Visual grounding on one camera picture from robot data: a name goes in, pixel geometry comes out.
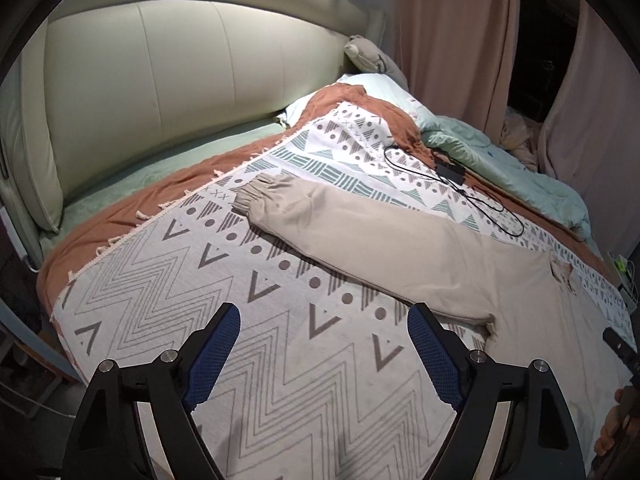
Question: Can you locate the pink curtain right panel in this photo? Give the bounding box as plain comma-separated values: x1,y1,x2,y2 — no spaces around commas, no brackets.
538,0,639,257

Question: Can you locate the person right hand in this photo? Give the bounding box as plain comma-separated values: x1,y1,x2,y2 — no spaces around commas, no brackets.
594,389,624,456

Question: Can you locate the black charger with cable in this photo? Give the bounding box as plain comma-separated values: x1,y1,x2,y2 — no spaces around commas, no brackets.
408,159,525,238

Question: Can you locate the cream padded headboard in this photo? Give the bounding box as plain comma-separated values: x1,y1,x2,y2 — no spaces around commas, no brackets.
1,0,386,270

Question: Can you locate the crumpled beige cloth pile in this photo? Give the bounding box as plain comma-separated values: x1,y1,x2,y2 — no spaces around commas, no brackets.
499,107,541,172

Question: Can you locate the beige zip jacket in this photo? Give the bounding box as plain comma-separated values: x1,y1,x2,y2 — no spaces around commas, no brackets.
233,174,628,460

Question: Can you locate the pink curtain panel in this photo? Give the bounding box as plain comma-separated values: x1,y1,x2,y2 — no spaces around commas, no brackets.
394,0,520,142
538,0,639,257

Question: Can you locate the white bedside drawer cabinet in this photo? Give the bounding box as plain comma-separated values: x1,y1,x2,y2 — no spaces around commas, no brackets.
604,252,639,314

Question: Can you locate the pink curtain left panel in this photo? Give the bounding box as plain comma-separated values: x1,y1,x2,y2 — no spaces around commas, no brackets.
394,0,520,142

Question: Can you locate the green object on cabinet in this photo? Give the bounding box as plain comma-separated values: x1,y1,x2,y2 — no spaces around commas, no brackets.
614,256,628,273

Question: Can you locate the grey plush pillow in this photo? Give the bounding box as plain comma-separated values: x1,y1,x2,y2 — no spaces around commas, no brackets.
344,36,409,91

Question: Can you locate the mint green duvet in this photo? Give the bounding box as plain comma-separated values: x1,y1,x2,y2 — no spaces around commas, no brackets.
420,116,591,240

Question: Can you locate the rust orange bed sheet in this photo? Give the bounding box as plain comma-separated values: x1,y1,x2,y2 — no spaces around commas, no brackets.
37,83,616,366

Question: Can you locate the patterned white bed blanket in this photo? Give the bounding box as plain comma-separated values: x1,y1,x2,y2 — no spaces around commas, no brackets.
52,104,632,479

